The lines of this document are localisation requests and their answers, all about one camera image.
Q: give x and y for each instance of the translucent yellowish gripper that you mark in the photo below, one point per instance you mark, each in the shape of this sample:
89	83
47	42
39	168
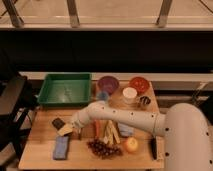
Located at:
65	129

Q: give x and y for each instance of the black eraser block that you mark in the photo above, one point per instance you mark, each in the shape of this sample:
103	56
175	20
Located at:
58	123

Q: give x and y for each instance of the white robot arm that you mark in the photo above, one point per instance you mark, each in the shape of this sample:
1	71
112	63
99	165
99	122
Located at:
184	129

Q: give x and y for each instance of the purple bowl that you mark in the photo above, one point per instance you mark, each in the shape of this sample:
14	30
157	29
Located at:
108	84

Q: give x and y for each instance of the red bowl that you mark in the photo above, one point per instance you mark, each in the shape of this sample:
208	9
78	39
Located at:
140	84

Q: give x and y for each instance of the silver fork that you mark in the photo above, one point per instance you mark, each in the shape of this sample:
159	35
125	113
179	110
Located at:
80	134

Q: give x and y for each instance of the blue sponge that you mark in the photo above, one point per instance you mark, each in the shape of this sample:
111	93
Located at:
61	148

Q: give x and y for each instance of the orange carrot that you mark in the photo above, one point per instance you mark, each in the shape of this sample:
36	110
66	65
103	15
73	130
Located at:
97	128

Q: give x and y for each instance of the green plastic tray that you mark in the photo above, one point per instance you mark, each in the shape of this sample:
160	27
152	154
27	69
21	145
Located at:
66	90

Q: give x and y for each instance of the bunch of dark grapes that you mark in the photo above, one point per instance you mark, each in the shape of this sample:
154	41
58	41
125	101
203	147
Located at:
102	150

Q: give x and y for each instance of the blue plastic cup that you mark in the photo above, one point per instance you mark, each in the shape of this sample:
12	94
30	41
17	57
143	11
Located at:
102	95

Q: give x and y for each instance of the blue folded cloth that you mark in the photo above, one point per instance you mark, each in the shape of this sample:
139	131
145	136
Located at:
125	130

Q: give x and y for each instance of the black chair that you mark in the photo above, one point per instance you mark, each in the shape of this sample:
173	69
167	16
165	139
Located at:
16	101

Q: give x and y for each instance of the yellow red apple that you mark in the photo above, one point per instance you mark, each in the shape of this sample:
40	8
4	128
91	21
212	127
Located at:
131	144

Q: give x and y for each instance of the white cup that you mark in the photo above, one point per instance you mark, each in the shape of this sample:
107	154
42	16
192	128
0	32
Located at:
129	95

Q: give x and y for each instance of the small metal cup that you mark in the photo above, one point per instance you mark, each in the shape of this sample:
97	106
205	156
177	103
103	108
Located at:
144	101

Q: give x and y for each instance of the black handled knife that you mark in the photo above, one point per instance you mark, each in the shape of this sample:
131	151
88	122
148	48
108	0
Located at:
153	145

